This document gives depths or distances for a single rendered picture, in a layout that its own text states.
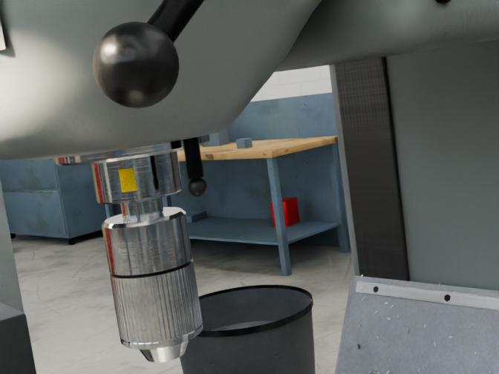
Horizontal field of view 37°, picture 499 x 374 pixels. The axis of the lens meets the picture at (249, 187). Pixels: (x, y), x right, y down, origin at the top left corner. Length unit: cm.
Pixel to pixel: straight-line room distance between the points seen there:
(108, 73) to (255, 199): 622
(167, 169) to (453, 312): 41
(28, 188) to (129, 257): 783
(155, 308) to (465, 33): 24
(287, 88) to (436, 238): 532
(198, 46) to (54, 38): 6
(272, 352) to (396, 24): 196
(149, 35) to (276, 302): 246
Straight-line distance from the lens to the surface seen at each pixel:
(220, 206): 681
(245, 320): 274
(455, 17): 45
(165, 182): 40
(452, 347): 74
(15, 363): 78
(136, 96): 26
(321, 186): 593
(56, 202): 777
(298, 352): 240
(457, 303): 74
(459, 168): 72
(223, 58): 36
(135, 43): 26
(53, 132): 34
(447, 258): 75
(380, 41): 43
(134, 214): 41
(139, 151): 38
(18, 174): 834
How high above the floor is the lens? 133
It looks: 8 degrees down
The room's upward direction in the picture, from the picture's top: 8 degrees counter-clockwise
